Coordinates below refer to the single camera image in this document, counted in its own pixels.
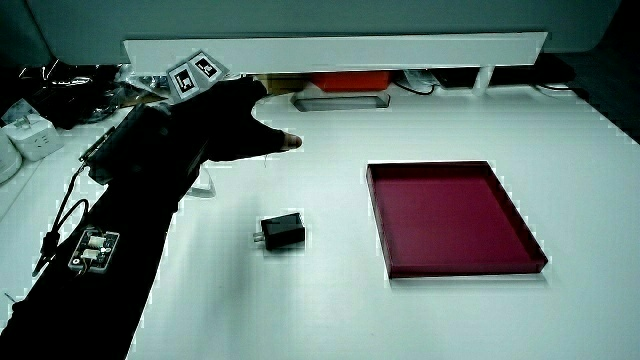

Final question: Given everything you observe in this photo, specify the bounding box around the person's left hand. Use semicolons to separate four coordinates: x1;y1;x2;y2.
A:
166;49;304;177

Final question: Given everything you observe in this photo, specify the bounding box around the black charger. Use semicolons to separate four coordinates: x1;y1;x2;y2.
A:
252;212;307;252

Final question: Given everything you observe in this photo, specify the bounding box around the person's left forearm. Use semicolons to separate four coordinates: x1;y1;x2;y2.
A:
0;102;209;360

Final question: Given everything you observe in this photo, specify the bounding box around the white desk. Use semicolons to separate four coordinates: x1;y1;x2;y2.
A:
0;82;640;360

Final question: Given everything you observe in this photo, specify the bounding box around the brown cardboard box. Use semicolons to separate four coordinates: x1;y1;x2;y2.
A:
255;73;312;96

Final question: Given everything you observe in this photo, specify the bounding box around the orange box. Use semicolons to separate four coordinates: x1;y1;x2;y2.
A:
309;71;392;93

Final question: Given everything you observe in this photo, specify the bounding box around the white riser shelf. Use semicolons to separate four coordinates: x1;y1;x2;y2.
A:
123;31;549;96

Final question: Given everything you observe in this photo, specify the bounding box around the grey partition panel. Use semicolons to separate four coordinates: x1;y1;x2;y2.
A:
25;0;622;67

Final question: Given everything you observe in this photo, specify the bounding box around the small sensor circuit board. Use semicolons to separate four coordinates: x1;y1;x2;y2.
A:
67;228;121;275

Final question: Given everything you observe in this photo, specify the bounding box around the white power adapter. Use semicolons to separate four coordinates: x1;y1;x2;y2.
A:
2;113;65;162

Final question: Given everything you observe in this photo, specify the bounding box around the red tray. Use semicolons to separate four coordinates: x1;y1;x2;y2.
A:
365;160;549;280

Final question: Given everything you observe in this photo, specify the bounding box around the black device under shelf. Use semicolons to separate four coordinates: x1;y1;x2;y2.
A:
433;52;577;89

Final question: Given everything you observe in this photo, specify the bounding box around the pile of black cables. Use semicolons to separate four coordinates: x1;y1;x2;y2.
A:
0;59;169;131

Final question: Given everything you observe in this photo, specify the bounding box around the black sensor cable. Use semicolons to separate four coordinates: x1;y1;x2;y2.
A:
31;164;91;279

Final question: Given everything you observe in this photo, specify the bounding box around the thin black cable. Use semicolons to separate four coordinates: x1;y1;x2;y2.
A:
393;79;437;97

